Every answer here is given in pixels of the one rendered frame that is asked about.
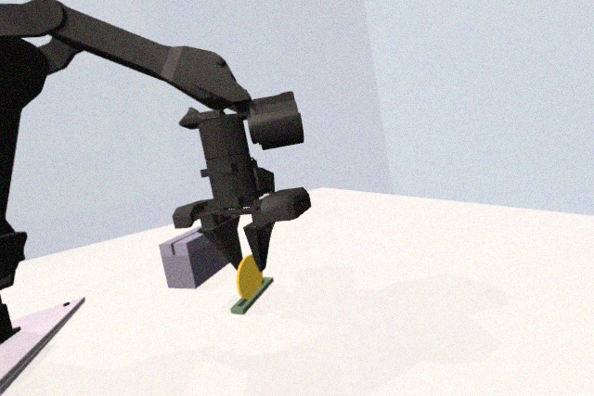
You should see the green slotted holder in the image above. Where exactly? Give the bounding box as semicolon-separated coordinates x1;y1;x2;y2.
230;276;274;315

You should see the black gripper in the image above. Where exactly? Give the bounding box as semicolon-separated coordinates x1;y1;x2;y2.
172;153;312;272

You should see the gold coin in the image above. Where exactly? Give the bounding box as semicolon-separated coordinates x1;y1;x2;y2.
237;254;263;300

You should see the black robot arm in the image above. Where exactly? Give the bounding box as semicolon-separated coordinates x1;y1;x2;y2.
0;0;304;290

